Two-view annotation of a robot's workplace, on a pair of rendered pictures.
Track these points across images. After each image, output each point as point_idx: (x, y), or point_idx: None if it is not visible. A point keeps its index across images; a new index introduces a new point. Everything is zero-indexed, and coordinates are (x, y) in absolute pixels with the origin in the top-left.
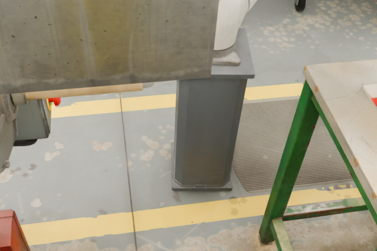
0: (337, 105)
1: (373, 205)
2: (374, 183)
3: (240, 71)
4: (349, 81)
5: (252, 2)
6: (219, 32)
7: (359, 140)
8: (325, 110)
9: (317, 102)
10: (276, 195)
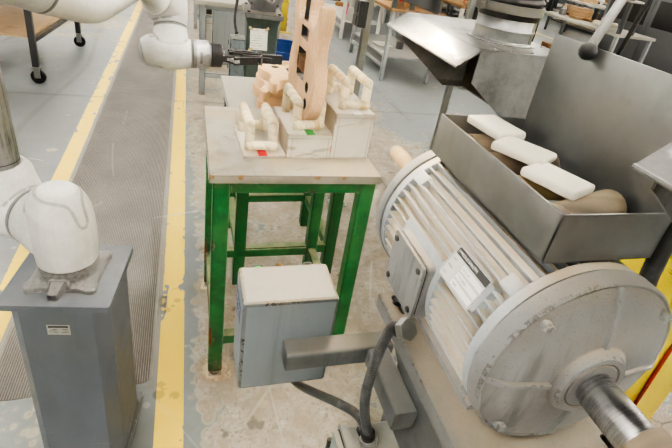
0: (262, 171)
1: (347, 182)
2: (335, 174)
3: (123, 255)
4: (234, 161)
5: None
6: (96, 233)
7: (298, 171)
8: (263, 179)
9: (242, 187)
10: (223, 308)
